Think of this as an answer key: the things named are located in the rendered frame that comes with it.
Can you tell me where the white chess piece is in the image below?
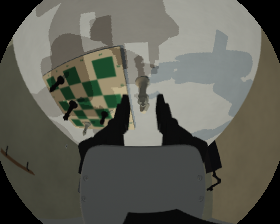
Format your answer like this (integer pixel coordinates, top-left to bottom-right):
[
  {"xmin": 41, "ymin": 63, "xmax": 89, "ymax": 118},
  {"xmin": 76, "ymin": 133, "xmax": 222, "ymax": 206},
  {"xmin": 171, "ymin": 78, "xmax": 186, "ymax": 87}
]
[{"xmin": 83, "ymin": 122, "xmax": 91, "ymax": 136}]

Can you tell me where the green and cream chessboard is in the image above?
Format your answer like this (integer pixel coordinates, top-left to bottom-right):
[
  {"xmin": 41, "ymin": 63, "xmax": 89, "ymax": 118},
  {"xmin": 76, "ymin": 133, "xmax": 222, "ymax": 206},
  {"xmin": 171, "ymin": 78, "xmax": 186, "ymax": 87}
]
[{"xmin": 42, "ymin": 46, "xmax": 129, "ymax": 129}]

